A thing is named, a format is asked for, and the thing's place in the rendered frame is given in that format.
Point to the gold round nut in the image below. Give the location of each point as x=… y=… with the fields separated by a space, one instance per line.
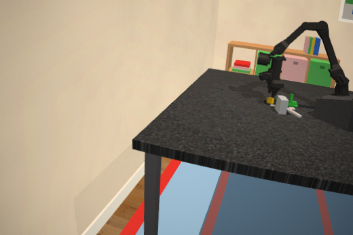
x=270 y=100

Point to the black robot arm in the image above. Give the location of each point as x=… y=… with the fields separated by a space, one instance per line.
x=322 y=29

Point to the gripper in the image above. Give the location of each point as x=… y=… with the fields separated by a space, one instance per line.
x=275 y=83

